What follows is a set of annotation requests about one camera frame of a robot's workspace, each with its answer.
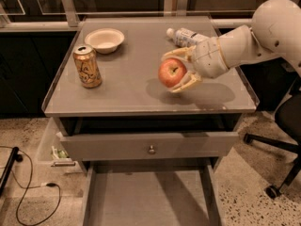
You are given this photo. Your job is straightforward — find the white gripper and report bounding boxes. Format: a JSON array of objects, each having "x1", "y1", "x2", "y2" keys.
[{"x1": 161, "y1": 37, "x2": 229, "y2": 93}]

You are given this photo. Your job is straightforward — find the red apple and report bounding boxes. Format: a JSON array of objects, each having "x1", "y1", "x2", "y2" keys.
[{"x1": 158, "y1": 58, "x2": 187, "y2": 88}]

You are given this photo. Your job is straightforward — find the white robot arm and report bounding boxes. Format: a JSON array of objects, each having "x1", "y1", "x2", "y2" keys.
[{"x1": 158, "y1": 0, "x2": 301, "y2": 93}]

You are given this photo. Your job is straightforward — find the grey drawer cabinet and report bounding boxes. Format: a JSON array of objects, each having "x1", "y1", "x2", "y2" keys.
[{"x1": 42, "y1": 17, "x2": 257, "y2": 164}]

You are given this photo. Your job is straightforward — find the grey top drawer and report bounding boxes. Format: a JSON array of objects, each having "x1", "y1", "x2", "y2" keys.
[{"x1": 55, "y1": 114, "x2": 240, "y2": 162}]

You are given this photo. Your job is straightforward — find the grey open middle drawer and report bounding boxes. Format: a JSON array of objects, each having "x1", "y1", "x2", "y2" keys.
[{"x1": 80, "y1": 160, "x2": 226, "y2": 226}]

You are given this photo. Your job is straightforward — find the clear plastic water bottle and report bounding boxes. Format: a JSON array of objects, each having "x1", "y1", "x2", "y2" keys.
[{"x1": 166, "y1": 28, "x2": 207, "y2": 47}]

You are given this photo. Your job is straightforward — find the white paper bowl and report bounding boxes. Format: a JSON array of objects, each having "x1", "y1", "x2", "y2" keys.
[{"x1": 85, "y1": 28, "x2": 125, "y2": 55}]

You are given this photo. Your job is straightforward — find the gold soda can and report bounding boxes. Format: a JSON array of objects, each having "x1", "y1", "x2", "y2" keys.
[{"x1": 72, "y1": 44, "x2": 103, "y2": 89}]

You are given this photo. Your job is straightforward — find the black office chair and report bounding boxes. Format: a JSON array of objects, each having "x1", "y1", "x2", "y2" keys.
[{"x1": 244, "y1": 76, "x2": 301, "y2": 199}]

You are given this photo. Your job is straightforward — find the clear plastic storage bin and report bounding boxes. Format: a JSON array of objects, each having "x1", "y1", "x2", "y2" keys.
[{"x1": 36, "y1": 119, "x2": 82, "y2": 173}]

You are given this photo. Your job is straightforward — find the black stand leg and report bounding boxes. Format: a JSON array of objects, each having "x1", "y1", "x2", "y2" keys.
[{"x1": 0, "y1": 147, "x2": 19, "y2": 197}]

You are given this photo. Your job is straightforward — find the metal window rail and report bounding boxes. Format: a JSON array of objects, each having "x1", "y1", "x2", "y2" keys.
[{"x1": 0, "y1": 0, "x2": 301, "y2": 34}]

